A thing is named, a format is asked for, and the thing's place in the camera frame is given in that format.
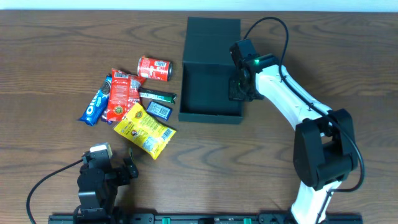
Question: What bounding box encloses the black gift box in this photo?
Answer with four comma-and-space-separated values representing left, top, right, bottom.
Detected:
178, 17, 243, 124

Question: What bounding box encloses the yellow snack bag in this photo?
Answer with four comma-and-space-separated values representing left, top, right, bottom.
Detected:
113, 104, 176, 160

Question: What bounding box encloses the red soda can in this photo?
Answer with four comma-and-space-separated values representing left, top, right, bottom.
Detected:
137, 56, 172, 82

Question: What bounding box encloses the red chip bag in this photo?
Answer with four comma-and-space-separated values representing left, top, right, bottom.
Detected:
101, 68, 146, 124

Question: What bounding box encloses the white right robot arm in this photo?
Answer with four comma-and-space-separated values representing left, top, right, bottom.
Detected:
229, 39, 363, 223

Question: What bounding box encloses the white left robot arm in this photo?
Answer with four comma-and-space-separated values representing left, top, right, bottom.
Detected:
72, 149, 139, 223

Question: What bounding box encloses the blue Oreo cookie pack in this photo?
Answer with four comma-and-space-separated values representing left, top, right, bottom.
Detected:
78, 76, 112, 126

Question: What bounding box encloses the small blue snack packet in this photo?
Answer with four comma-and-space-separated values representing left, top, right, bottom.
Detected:
146, 101, 172, 121

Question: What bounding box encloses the green candy bar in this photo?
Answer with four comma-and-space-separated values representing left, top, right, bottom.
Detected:
139, 88, 177, 104

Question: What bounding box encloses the black mounting rail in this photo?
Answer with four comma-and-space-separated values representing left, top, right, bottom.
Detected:
48, 213, 363, 224

